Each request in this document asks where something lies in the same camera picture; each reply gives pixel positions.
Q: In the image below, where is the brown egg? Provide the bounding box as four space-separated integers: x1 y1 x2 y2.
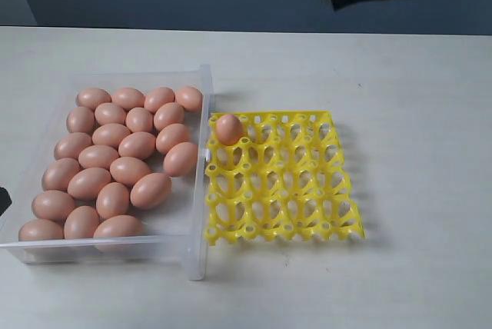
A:
92 123 131 149
66 107 95 134
78 145 119 170
76 88 111 111
144 87 175 113
163 141 198 177
54 132 92 160
155 123 191 155
95 102 126 125
130 173 171 210
93 214 145 238
111 88 145 111
109 157 151 187
32 190 75 221
67 168 111 201
64 205 100 239
95 182 130 219
118 131 156 160
215 113 244 146
154 102 185 131
42 158 80 191
18 219 64 241
125 107 153 133
175 86 203 112

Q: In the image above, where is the clear plastic bin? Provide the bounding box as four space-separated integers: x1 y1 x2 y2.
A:
1 65 214 280

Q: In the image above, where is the yellow plastic egg tray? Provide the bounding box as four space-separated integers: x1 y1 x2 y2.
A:
204 111 365 245

